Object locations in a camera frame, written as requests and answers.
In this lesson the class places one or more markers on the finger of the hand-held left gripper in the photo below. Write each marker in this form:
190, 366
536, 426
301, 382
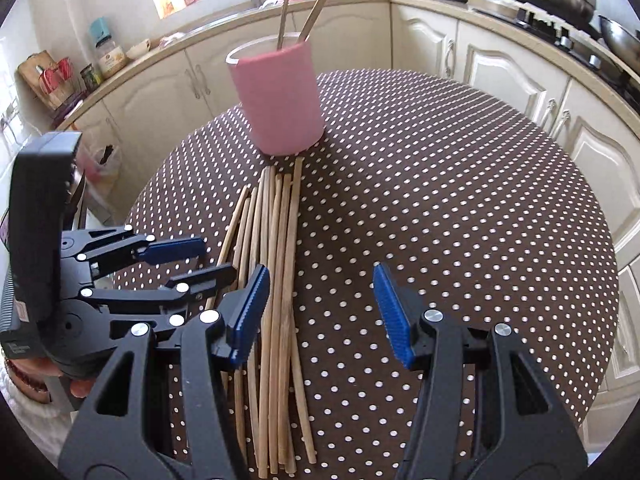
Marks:
172, 250
210, 275

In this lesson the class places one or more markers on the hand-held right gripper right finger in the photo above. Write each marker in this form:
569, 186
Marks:
395, 315

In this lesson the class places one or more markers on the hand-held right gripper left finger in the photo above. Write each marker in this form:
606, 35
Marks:
247, 310

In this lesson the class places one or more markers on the bunch of wooden chopsticks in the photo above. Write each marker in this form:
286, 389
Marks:
280, 240

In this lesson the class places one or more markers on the pink cup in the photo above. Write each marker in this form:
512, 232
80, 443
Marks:
280, 100

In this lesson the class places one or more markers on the single wooden chopstick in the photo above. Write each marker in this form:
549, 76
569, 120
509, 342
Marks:
322, 2
285, 5

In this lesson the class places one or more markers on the person's left forearm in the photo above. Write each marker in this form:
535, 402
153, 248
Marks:
35, 425

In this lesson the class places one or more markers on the person's left hand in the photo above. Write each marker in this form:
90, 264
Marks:
80, 388

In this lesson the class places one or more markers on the pink plastic trash bag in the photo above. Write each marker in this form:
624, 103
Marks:
97, 162

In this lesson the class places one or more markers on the brown polka-dot tablecloth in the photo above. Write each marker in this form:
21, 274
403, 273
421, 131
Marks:
425, 200

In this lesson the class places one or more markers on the red utensil rack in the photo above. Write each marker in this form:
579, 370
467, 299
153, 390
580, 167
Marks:
56, 80

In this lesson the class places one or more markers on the small dark jar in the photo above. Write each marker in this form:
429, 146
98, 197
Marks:
91, 78

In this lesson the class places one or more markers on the wooden cutting board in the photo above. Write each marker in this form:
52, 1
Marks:
32, 67

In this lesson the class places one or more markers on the blue-lid glass jar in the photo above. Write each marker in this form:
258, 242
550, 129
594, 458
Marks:
107, 52

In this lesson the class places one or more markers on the small white bowl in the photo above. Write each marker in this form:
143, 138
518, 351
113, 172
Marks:
137, 51

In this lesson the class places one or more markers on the orange bottle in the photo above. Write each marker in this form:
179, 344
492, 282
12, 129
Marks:
167, 5

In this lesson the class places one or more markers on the cream kitchen cabinets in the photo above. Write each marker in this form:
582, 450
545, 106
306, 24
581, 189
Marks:
500, 65

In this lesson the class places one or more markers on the beige kitchen countertop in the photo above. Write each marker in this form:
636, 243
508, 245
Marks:
420, 0

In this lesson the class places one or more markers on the black gas stove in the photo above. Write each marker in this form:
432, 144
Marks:
550, 22

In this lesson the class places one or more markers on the black wok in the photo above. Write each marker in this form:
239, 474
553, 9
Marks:
622, 37

